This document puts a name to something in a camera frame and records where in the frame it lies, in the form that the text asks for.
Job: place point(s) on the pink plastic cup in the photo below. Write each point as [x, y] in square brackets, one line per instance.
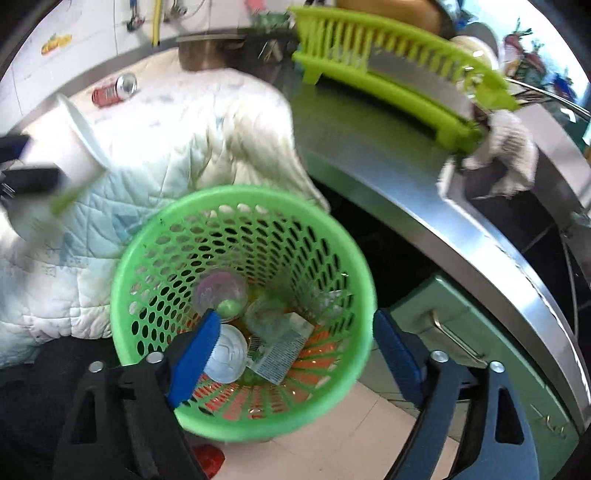
[217, 290]

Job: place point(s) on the steel cleaver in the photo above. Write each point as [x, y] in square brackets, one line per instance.
[415, 74]

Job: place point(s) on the clear plastic cup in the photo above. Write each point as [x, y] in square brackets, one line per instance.
[264, 318]

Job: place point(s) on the white rag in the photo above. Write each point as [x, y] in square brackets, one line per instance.
[503, 138]

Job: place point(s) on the red plastic object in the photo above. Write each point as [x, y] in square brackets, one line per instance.
[210, 459]

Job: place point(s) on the printed plastic packet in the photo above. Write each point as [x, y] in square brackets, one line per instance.
[277, 355]

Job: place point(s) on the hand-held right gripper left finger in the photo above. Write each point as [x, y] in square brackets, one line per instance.
[196, 355]

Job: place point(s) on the white paper cup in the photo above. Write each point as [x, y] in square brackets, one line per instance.
[74, 147]

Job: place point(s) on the brown clay pot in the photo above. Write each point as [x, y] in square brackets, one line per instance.
[392, 14]

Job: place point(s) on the green plastic basket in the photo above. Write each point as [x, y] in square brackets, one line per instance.
[231, 191]

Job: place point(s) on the white plastic lid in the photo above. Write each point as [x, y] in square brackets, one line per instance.
[228, 355]

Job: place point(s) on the red soda can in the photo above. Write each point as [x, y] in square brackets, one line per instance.
[113, 92]

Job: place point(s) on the green plastic dish rack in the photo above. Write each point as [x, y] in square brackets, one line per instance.
[392, 97]

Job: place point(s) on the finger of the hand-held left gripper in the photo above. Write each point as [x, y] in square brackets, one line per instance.
[13, 146]
[34, 181]

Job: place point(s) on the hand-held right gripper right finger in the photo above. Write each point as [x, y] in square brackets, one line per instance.
[397, 355]

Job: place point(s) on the white bowl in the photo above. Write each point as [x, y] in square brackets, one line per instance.
[475, 48]

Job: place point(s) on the cream quilted printed cloth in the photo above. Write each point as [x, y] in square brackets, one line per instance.
[184, 138]

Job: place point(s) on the steel sink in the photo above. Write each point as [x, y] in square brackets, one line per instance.
[508, 221]

